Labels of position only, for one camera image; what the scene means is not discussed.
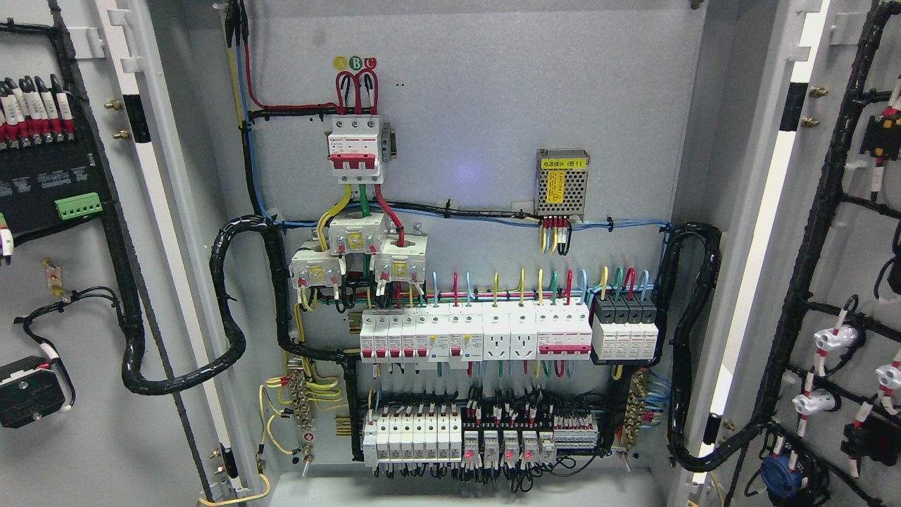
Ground white socket and breaker row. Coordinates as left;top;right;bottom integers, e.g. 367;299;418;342
358;301;592;369

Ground lower relay terminal row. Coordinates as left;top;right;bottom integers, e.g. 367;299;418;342
461;394;599;472

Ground black spiral cable loom left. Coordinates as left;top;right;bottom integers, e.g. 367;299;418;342
121;215;363;396

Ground white current transformer cluster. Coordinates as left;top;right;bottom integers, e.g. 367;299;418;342
290;211;428;289

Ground grey cabinet door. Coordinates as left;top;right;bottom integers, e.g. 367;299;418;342
1;1;263;506
662;1;899;506

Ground black digital power meter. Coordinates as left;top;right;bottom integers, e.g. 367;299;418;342
1;109;111;240

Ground black spiral cable loom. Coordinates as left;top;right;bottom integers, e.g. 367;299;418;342
121;215;363;396
660;223;768;474

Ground white lower breaker row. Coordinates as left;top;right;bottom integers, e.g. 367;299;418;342
363;404;463;472

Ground brass ground bar left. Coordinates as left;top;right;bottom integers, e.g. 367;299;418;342
286;356;315;476

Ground brass ground bar right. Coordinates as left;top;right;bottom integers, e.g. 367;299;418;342
619;368;648;451

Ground perforated metal power supply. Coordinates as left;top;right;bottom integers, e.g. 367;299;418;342
534;149;590;216

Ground brass ground bar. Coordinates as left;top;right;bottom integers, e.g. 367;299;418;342
619;368;648;451
286;356;315;476

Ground red three pole main breaker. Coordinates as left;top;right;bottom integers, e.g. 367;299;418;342
327;115;396;185

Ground white rotary selector switch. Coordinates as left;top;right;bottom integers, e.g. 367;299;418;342
1;356;76;429

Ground black spiral cable loom right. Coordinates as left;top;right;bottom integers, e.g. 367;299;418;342
660;223;768;474

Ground black surge protector modules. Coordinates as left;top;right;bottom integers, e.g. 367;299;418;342
590;296;660;367

